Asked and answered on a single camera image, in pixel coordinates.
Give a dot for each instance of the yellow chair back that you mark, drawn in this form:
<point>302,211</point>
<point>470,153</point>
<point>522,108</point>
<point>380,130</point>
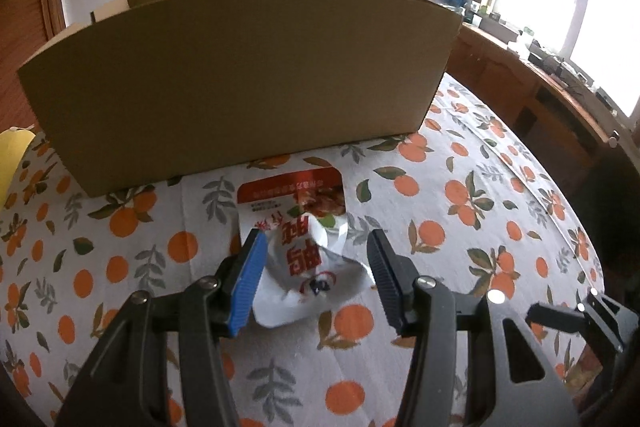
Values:
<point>12,157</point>

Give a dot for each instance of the white red snack packet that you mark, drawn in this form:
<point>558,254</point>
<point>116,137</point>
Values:
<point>305,267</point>

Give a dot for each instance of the clutter on cabinet top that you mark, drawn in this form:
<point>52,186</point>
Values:
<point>540,52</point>

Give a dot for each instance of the wooden desk with clutter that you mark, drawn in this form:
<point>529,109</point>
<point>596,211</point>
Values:
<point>505,77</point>

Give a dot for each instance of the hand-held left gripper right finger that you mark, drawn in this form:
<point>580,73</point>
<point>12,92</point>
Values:
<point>387,287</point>

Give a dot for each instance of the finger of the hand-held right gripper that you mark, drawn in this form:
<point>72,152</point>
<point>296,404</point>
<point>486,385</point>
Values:
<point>560,321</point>
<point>607,307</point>

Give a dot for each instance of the orange print bed sheet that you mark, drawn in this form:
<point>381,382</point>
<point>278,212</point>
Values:
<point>475,217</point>

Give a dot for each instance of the brown cardboard box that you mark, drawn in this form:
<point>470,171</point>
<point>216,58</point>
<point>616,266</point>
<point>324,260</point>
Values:
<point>240,87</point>

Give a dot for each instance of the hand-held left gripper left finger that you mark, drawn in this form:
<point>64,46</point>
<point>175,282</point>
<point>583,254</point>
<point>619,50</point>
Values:
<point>247,287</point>

